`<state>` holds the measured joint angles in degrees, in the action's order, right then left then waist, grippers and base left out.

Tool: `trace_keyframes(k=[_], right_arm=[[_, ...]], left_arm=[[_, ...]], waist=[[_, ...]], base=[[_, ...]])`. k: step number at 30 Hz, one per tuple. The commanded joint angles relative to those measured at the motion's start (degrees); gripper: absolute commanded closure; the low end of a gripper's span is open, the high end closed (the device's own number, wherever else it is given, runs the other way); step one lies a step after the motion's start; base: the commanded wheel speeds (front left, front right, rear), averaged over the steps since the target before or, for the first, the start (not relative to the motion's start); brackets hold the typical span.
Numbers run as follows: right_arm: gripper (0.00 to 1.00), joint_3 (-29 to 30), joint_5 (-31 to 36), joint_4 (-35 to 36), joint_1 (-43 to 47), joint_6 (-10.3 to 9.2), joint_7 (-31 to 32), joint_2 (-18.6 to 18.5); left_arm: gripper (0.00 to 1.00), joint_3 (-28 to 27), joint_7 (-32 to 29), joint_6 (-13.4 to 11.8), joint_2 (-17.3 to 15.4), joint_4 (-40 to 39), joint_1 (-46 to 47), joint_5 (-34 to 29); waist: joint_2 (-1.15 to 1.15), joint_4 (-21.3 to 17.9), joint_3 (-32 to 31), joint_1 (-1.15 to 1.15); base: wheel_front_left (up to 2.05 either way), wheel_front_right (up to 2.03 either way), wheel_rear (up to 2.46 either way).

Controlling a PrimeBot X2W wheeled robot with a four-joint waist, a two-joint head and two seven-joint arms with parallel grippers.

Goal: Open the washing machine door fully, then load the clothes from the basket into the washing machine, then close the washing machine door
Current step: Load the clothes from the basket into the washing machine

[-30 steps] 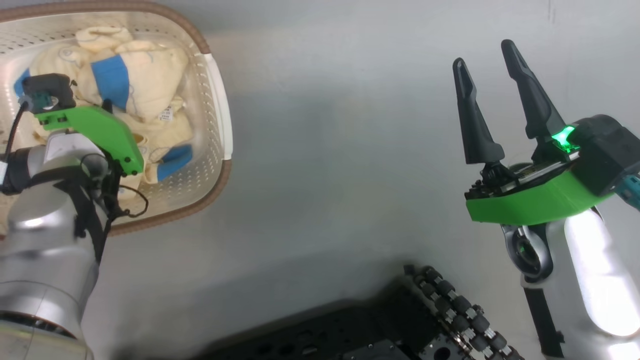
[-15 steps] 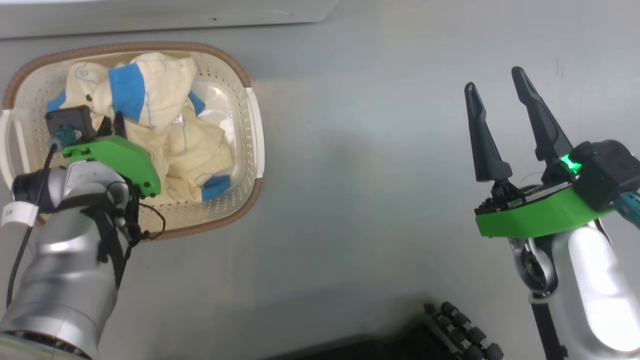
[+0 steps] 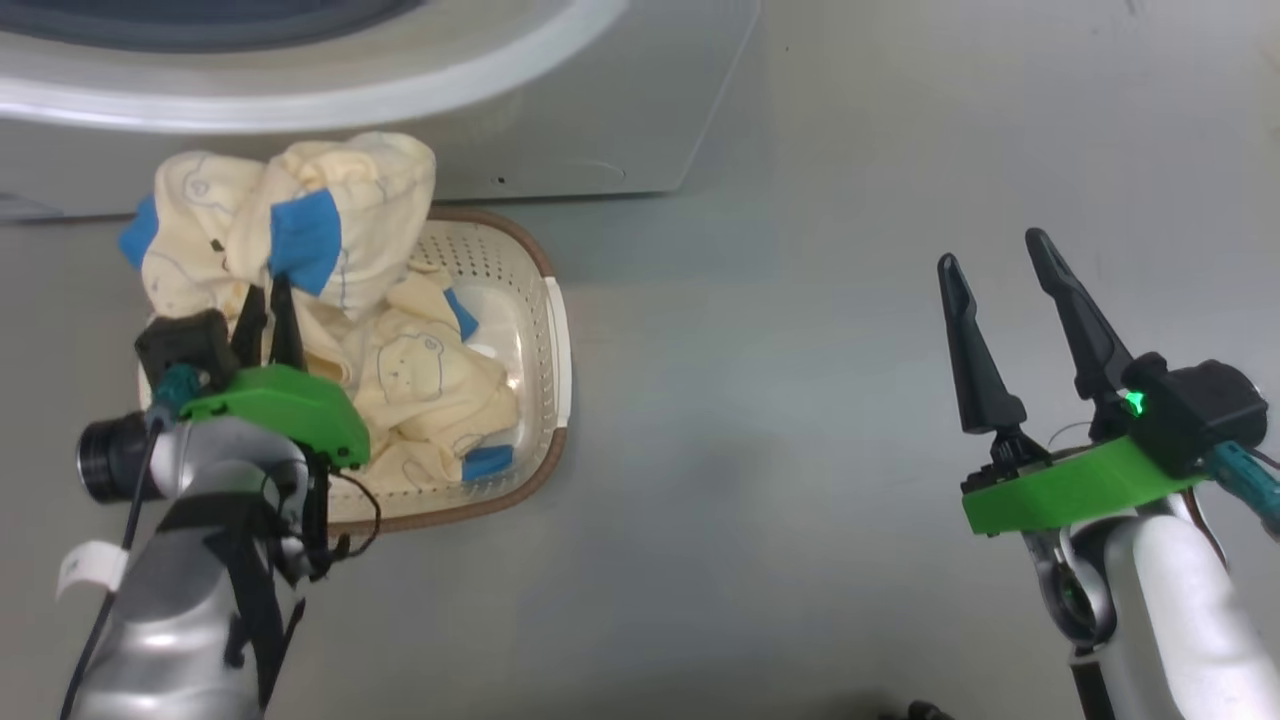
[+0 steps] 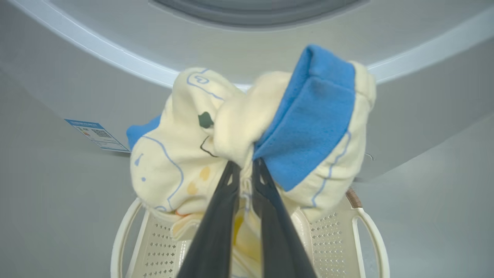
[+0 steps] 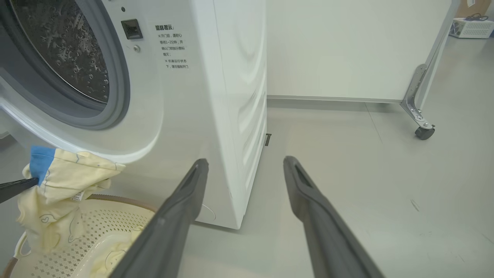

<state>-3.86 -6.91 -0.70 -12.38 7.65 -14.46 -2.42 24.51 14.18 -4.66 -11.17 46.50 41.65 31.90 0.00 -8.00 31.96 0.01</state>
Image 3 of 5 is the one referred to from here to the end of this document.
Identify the teal right camera connector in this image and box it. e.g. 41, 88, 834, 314
1205, 442, 1280, 541

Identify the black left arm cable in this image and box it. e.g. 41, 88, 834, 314
60, 420, 166, 720

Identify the cream garment with bear print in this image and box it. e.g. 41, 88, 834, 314
300, 268, 521, 496

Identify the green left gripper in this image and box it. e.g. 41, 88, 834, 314
180, 275, 373, 471

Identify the white front-load washing machine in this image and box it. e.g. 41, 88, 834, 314
0, 0, 761, 223

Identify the teal left camera connector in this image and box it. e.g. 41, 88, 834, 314
145, 365, 206, 431

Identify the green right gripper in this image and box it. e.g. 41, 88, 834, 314
937, 228, 1211, 539

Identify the cream perforated laundry basket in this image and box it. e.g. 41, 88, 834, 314
140, 205, 573, 536

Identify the teal camera connector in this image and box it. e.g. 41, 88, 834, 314
145, 365, 206, 431
1205, 442, 1280, 541

